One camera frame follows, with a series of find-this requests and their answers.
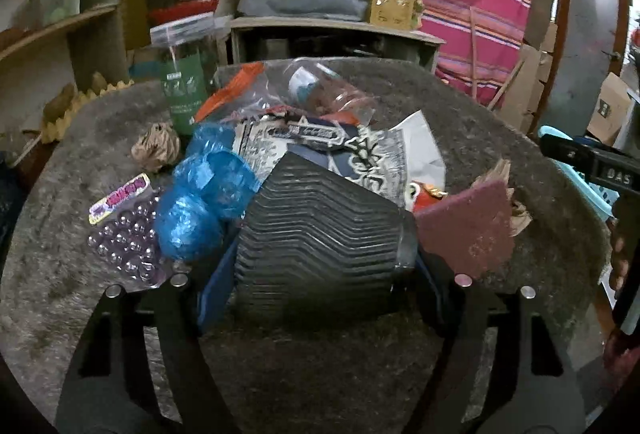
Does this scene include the purple marble packet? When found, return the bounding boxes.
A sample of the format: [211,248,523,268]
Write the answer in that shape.
[87,172,169,290]

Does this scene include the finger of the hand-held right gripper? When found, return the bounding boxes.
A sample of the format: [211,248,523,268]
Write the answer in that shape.
[540,133,597,166]

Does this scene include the light blue plastic basket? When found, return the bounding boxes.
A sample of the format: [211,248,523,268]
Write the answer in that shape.
[537,126,615,221]

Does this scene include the clear plastic bag orange edge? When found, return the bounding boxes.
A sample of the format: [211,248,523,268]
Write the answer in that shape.
[194,59,301,127]

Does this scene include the flat cardboard pieces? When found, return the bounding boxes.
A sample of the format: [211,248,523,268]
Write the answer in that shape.
[494,0,560,127]

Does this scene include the crumpled brown paper ball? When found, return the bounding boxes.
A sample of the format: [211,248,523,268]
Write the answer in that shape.
[131,123,182,173]

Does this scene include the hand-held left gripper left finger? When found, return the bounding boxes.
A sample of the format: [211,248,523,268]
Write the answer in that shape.
[55,234,242,434]

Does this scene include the green zip bag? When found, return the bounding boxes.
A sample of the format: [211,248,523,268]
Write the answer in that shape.
[150,23,219,137]

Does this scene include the torn brown paper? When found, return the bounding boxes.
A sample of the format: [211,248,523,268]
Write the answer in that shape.
[479,158,532,235]

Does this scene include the person's right hand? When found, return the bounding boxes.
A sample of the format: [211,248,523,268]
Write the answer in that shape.
[606,220,632,292]

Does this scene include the grey metal door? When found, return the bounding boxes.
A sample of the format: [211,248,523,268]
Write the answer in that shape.
[542,0,635,125]

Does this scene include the wooden wall shelf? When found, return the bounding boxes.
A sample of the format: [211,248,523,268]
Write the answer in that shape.
[0,0,135,125]

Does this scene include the cardboard box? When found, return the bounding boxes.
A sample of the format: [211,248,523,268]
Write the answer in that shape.
[586,73,637,145]

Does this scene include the blue plastic bag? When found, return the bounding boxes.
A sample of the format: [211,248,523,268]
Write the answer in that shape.
[154,123,263,263]

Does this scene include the wooden shelf unit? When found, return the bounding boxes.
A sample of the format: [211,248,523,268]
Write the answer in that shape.
[227,16,446,76]

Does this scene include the small red wrapper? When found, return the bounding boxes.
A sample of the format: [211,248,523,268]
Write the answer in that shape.
[410,182,448,213]

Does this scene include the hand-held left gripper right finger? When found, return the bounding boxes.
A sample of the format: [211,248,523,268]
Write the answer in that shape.
[400,250,588,434]

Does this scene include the maroon scouring pad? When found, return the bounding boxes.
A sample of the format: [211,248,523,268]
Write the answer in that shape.
[414,178,517,281]

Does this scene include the yellow egg carton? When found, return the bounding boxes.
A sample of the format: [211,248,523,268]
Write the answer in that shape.
[40,74,136,145]

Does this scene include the grey fuzzy mat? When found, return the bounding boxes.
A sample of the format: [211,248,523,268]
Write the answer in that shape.
[0,56,613,434]

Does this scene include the black ribbed plastic tray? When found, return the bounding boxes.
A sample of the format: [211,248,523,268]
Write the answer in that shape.
[232,151,418,321]

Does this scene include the wooden chopstick holder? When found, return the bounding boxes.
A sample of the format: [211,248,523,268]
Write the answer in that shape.
[369,0,425,26]

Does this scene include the black white patterned packet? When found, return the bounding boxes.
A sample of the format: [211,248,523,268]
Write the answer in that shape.
[232,111,408,210]

